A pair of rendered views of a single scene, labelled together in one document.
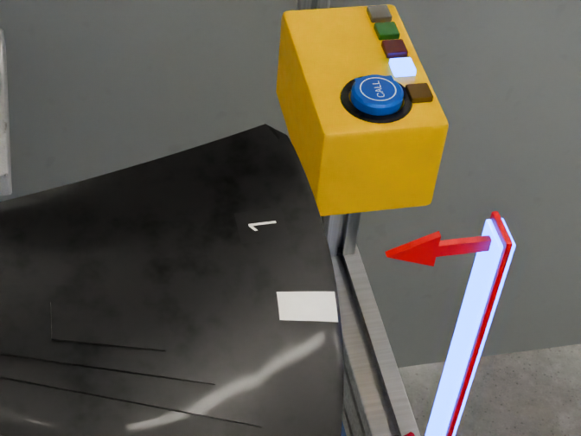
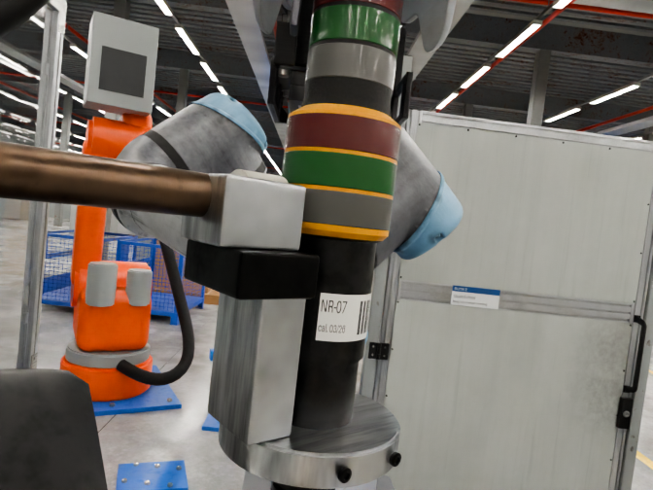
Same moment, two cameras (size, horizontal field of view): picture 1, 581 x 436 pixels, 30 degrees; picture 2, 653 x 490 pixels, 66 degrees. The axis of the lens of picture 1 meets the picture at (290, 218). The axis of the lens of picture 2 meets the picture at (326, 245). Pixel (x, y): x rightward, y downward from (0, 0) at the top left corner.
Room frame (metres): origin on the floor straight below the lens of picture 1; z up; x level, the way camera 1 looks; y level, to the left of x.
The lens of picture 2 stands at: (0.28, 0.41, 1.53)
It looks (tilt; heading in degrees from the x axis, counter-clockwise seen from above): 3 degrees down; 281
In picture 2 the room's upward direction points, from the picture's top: 6 degrees clockwise
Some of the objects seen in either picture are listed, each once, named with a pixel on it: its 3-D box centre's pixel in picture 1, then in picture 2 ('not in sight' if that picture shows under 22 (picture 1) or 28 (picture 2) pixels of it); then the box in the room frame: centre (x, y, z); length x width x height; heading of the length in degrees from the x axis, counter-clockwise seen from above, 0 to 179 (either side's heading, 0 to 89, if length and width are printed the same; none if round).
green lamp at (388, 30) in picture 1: (386, 30); not in sight; (0.74, -0.06, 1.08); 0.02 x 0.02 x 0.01; 16
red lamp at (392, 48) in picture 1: (394, 48); not in sight; (0.71, -0.07, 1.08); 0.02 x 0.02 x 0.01; 16
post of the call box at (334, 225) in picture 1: (342, 197); not in sight; (0.70, -0.04, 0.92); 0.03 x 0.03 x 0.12; 16
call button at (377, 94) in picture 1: (376, 96); not in sight; (0.65, -0.06, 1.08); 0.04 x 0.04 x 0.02
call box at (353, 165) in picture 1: (354, 112); not in sight; (0.70, -0.04, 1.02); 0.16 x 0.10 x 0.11; 16
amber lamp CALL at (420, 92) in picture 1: (418, 92); not in sight; (0.66, -0.09, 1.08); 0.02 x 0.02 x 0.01; 16
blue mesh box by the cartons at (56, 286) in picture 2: not in sight; (86, 268); (4.69, -5.58, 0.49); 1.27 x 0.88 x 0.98; 103
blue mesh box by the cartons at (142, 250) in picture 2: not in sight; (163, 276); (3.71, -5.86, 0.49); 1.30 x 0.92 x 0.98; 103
